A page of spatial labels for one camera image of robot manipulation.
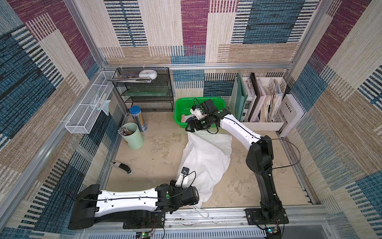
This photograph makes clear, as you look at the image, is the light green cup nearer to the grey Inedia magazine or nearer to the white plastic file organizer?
the white plastic file organizer

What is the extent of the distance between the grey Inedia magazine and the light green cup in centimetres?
94

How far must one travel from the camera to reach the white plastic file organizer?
0.96 metres

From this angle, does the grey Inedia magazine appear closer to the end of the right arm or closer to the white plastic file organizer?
the white plastic file organizer

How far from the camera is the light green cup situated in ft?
2.99

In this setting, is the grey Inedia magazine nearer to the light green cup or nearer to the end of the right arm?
the end of the right arm

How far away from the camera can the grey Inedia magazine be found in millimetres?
924
